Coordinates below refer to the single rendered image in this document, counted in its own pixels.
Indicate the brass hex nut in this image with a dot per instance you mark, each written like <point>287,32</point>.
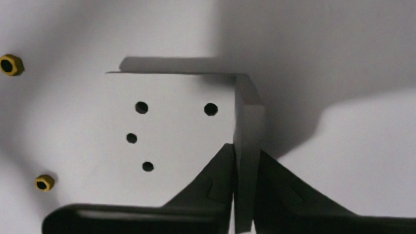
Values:
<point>11,65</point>
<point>44,183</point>

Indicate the grey metal l-bracket with holes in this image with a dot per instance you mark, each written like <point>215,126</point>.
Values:
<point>179,136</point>

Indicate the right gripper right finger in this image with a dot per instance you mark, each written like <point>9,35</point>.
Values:
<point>286,204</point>

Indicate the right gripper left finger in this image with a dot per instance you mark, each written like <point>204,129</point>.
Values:
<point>212,188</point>

